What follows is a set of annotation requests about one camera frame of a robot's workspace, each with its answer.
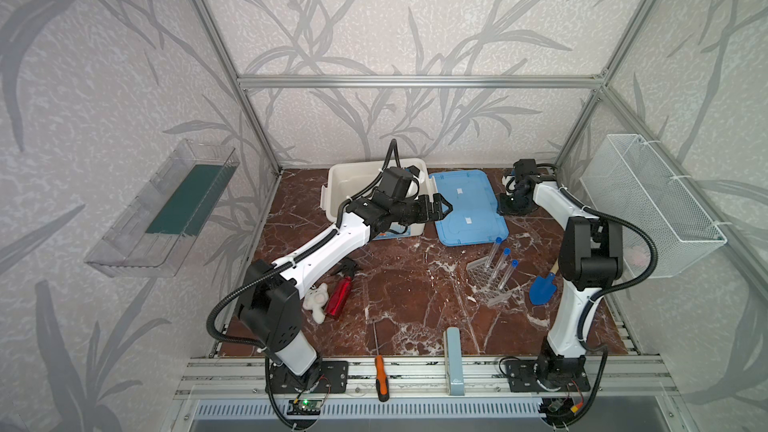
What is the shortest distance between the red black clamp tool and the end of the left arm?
0.31 meters

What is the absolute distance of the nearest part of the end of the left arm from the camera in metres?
0.59

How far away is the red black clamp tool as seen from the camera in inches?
33.1
